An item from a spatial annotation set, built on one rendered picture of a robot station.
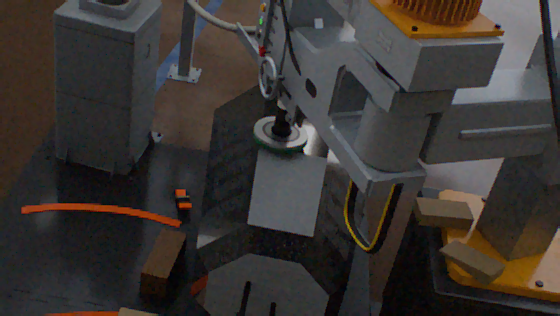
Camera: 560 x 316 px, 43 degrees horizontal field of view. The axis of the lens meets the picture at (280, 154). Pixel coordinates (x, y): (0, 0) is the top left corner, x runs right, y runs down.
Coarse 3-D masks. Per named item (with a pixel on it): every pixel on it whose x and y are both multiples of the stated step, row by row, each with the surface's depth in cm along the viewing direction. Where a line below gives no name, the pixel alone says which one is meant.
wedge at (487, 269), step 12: (456, 240) 253; (444, 252) 246; (456, 252) 246; (468, 252) 246; (480, 252) 246; (456, 264) 243; (468, 264) 240; (480, 264) 240; (492, 264) 240; (504, 264) 241; (480, 276) 237; (492, 276) 236
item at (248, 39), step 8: (240, 32) 292; (240, 40) 293; (248, 40) 285; (248, 48) 286; (256, 48) 280; (256, 56) 279; (256, 64) 279; (272, 88) 268; (280, 96) 260; (288, 96) 256; (288, 104) 256; (288, 120) 248; (296, 120) 250
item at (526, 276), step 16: (448, 192) 278; (464, 192) 280; (480, 208) 273; (448, 240) 254; (464, 240) 255; (480, 240) 257; (496, 256) 251; (528, 256) 254; (544, 256) 255; (448, 272) 244; (464, 272) 241; (512, 272) 245; (528, 272) 247; (544, 272) 248; (496, 288) 241; (512, 288) 241; (528, 288) 240; (544, 288) 241
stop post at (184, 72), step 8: (184, 0) 441; (184, 8) 444; (184, 16) 447; (192, 16) 446; (184, 24) 450; (192, 24) 449; (184, 32) 453; (192, 32) 453; (184, 40) 456; (192, 40) 456; (184, 48) 459; (192, 48) 461; (184, 56) 463; (192, 56) 467; (184, 64) 466; (176, 72) 473; (184, 72) 469; (192, 72) 477; (176, 80) 466; (184, 80) 467; (192, 80) 468
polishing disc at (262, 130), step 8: (264, 120) 283; (272, 120) 284; (256, 128) 278; (264, 128) 279; (296, 128) 282; (304, 128) 283; (256, 136) 274; (264, 136) 274; (272, 136) 275; (296, 136) 278; (304, 136) 279; (272, 144) 270; (280, 144) 271; (288, 144) 272; (296, 144) 273; (304, 144) 276
